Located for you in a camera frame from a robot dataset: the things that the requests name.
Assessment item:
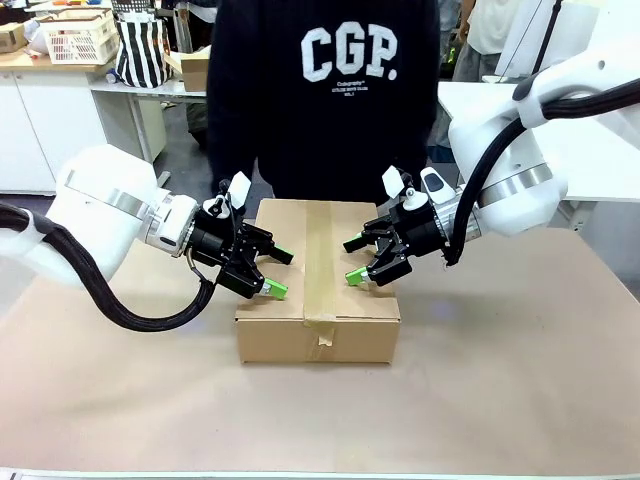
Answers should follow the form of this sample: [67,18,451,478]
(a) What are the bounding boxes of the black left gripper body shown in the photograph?
[188,218,252,275]

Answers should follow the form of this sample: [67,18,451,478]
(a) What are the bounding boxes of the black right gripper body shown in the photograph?
[393,201,450,260]

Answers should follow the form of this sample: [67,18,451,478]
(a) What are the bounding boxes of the brown cardboard shipping box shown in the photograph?
[234,198,403,365]

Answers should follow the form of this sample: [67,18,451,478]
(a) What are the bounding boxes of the small open cardboard box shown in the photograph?
[164,47,211,94]

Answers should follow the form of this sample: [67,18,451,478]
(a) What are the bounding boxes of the brown packing tape strip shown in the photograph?
[302,199,337,361]

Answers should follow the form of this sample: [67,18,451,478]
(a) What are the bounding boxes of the person's black printed sweatshirt torso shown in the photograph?
[205,0,441,204]

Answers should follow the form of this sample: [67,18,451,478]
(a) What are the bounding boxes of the white desk with metal leg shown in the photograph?
[89,77,209,189]

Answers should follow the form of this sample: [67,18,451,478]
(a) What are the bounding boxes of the black white striped bag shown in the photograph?
[113,0,172,90]

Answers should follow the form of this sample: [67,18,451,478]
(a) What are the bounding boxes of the bystander in white shirt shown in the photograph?
[452,0,516,84]

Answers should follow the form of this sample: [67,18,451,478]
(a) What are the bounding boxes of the white cabinet on casters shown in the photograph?
[0,49,166,196]

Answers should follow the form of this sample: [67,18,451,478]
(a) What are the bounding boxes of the black stand pole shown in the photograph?
[529,0,564,76]

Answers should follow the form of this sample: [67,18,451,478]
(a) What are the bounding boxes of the white plastic crate basket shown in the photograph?
[39,8,120,65]

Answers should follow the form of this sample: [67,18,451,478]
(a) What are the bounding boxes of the white board panel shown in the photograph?
[499,0,599,76]

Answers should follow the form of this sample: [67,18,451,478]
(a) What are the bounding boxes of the closed small cardboard carton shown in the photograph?
[0,22,27,55]

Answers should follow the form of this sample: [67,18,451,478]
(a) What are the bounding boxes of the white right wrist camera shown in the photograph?
[381,166,432,211]

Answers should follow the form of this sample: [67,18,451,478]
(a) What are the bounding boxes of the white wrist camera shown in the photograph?
[381,166,432,211]
[202,170,252,219]

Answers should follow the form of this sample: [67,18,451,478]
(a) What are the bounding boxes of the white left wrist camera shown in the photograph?
[202,170,252,219]

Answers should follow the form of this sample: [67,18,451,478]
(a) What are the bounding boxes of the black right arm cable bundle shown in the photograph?
[442,77,640,269]

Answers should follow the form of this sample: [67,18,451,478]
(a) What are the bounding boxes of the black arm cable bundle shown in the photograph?
[0,202,221,334]
[442,77,640,269]

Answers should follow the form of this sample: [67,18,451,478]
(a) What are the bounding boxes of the black left arm cable bundle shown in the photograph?
[0,202,221,334]

